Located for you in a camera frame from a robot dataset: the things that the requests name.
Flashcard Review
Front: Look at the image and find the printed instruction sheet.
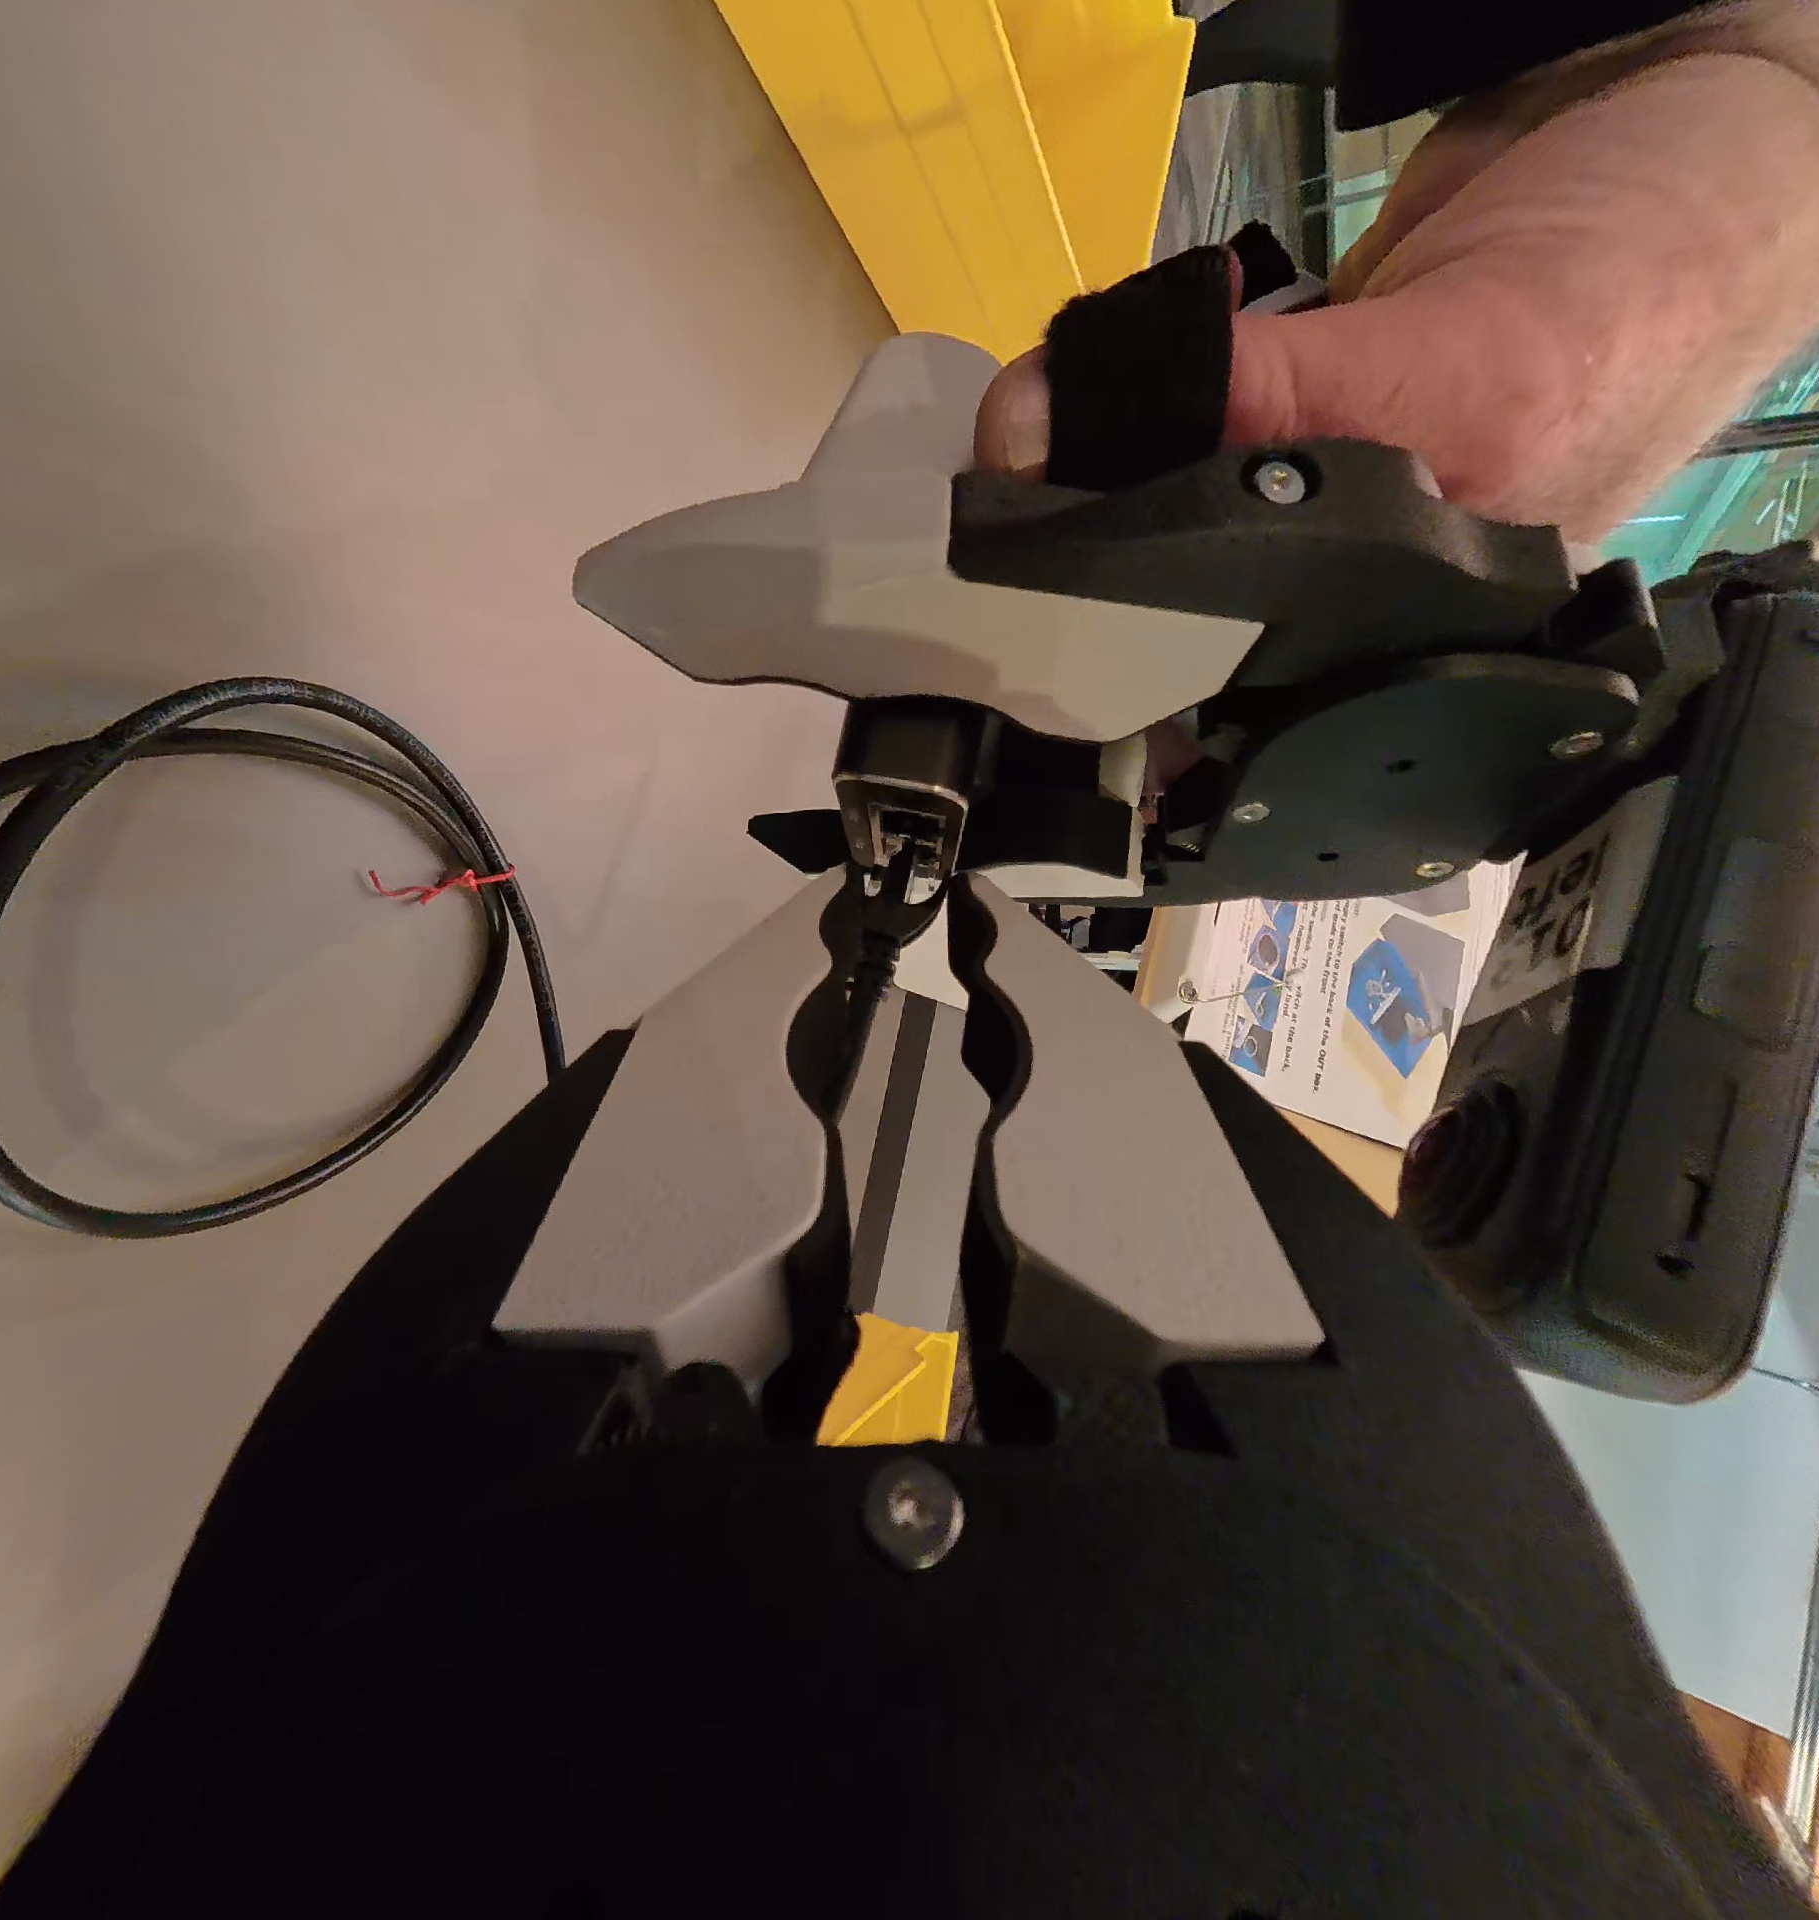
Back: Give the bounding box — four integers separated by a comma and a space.
1186, 876, 1519, 1152

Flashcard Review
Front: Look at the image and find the yellow plastic bin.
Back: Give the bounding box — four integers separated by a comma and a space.
714, 0, 1200, 1450

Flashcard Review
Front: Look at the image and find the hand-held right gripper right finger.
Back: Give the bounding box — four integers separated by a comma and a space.
951, 873, 1336, 1428

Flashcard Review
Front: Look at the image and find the black ethernet cable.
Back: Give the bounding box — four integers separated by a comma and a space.
0, 677, 950, 1241

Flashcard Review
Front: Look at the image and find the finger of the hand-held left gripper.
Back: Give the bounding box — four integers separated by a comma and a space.
749, 718, 1155, 905
571, 333, 1269, 745

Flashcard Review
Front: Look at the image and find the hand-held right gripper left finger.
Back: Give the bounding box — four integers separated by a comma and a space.
492, 873, 852, 1375

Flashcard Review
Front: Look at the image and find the black ethernet splitter box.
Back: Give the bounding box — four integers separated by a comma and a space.
832, 703, 989, 885

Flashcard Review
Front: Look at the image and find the person's left hand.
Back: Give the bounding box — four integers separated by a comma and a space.
972, 0, 1819, 546

